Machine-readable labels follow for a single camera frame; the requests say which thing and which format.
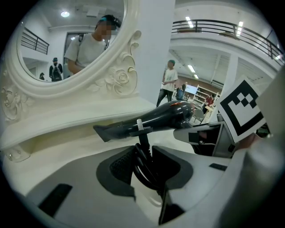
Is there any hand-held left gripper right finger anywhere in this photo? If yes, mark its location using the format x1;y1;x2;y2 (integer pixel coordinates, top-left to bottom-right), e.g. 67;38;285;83
152;145;232;225

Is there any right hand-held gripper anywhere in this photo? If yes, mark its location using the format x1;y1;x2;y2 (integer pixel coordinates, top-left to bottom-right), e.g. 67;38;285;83
173;66;285;159

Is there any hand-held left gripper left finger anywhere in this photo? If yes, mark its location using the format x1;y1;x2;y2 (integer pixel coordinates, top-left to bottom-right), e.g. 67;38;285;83
24;146;158;226

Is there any black hair dryer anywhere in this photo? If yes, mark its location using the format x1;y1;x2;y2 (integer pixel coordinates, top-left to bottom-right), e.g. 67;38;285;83
93;100;197;199

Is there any person's right forearm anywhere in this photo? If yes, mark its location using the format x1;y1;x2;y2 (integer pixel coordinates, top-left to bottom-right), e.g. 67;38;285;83
237;132;261;150

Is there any grey chair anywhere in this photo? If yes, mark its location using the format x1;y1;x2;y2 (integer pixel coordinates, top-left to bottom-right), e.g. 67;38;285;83
191;108;206;124

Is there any white dressing table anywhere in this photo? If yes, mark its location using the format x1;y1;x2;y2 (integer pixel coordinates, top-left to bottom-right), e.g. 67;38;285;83
0;97;220;209

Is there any white storage shelving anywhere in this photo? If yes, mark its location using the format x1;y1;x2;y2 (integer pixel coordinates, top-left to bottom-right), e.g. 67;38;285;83
193;84;222;110

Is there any clear drawer knob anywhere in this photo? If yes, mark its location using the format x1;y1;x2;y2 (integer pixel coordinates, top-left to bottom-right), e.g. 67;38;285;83
6;146;31;163

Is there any white ornate framed mirror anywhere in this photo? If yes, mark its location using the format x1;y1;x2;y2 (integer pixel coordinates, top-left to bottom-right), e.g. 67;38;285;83
0;0;143;122

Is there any black balcony railing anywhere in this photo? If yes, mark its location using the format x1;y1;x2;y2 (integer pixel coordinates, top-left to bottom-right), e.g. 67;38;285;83
171;19;285;66

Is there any wall display screen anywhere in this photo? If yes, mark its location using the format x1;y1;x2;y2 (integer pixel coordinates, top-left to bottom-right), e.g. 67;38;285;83
186;84;199;95

